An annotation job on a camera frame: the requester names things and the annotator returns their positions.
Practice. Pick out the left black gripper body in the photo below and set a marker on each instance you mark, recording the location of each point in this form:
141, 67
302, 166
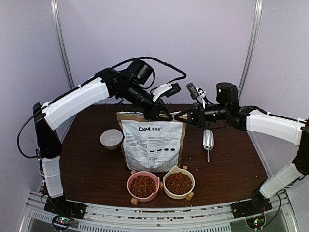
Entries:
149, 112

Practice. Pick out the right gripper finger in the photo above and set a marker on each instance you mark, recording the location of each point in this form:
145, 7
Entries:
185, 114
187, 121

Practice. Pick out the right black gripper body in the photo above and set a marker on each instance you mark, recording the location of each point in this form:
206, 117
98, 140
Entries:
200, 115

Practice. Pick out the silver metal scoop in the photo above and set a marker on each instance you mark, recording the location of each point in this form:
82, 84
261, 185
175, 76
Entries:
208, 142

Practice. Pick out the brown pet food bag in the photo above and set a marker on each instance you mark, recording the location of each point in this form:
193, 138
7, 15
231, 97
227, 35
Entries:
153, 146

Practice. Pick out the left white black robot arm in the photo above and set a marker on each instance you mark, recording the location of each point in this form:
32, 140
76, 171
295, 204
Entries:
109, 82

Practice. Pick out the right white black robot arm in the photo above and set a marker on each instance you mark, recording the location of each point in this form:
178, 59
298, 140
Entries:
253, 119

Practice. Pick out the cream cat-ear pet bowl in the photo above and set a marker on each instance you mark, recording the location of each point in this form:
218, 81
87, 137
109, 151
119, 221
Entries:
188, 195

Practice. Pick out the pink pet bowl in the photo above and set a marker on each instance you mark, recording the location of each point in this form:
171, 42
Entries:
144, 173

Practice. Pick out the white ceramic bowl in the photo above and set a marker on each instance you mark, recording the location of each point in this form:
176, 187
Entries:
111, 139

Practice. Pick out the brown kibble in cream bowl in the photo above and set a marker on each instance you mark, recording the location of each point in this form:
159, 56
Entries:
178, 183

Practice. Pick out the wooden bowl stand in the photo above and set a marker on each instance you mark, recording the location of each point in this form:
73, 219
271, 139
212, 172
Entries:
178, 183

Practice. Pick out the brown kibble in pink bowl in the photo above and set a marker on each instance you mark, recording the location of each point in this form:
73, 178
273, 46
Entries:
142, 186

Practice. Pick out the right circuit board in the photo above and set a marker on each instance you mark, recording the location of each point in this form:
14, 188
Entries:
255, 222

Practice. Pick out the circuit board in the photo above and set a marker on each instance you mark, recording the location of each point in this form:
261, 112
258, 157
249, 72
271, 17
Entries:
255, 222
61, 222

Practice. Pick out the left circuit board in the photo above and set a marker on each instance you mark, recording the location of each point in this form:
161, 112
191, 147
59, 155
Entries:
61, 222

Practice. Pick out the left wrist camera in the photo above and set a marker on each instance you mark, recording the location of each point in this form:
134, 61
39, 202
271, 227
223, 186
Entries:
166, 90

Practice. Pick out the front aluminium rail frame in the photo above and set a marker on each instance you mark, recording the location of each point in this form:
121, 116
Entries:
103, 218

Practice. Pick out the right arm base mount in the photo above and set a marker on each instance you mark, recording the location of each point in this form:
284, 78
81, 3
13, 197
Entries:
257, 204

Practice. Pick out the right aluminium corner post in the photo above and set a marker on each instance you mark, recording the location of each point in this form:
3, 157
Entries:
252, 42

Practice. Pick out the aluminium corner post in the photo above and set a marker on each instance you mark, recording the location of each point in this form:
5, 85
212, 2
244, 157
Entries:
252, 42
61, 43

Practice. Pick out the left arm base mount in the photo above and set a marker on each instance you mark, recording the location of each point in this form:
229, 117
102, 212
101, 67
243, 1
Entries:
61, 206

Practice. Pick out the left aluminium corner post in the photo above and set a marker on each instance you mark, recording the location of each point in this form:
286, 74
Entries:
61, 43

